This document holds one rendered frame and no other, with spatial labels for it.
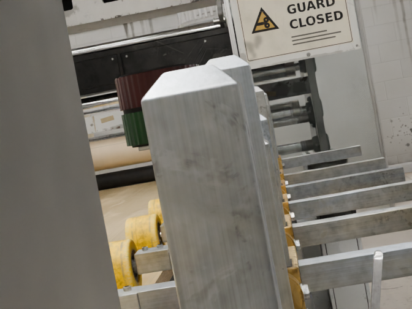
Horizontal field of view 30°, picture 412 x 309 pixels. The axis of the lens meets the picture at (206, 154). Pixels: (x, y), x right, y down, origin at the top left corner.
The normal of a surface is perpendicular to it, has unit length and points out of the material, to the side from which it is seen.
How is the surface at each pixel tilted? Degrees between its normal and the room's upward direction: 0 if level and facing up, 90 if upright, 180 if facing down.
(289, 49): 90
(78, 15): 90
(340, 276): 90
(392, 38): 90
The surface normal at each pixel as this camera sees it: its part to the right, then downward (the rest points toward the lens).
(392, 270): -0.08, 0.07
